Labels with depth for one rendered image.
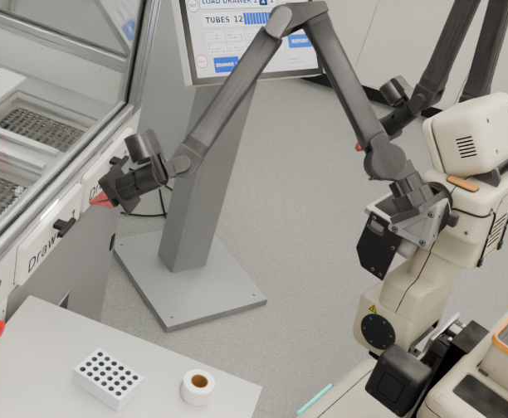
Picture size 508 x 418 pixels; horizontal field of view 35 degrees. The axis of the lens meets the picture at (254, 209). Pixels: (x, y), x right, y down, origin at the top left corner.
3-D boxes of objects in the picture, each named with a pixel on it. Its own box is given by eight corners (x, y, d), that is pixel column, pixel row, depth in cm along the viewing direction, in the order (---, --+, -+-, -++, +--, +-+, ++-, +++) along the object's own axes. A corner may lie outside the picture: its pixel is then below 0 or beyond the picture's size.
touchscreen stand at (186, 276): (265, 304, 319) (344, 79, 261) (165, 332, 294) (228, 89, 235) (202, 226, 349) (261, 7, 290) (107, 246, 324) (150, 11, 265)
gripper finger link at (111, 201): (85, 177, 186) (116, 164, 182) (102, 203, 189) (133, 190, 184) (72, 192, 181) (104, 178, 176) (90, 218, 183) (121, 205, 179)
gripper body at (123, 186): (110, 165, 182) (136, 154, 179) (134, 202, 186) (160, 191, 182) (99, 179, 177) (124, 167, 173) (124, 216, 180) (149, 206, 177)
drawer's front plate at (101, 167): (127, 160, 230) (134, 128, 224) (82, 213, 206) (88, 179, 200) (122, 158, 230) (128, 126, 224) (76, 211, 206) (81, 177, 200)
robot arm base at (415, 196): (422, 213, 172) (447, 195, 180) (405, 179, 172) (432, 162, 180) (390, 225, 178) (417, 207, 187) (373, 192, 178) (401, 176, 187)
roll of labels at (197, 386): (217, 396, 177) (222, 385, 175) (194, 410, 172) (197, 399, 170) (197, 376, 180) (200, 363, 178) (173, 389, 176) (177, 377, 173)
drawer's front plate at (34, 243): (78, 219, 204) (84, 184, 198) (21, 287, 181) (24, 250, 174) (72, 216, 204) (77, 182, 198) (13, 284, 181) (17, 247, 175)
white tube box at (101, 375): (141, 389, 174) (144, 377, 172) (117, 412, 167) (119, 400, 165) (96, 358, 177) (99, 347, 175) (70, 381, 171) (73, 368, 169)
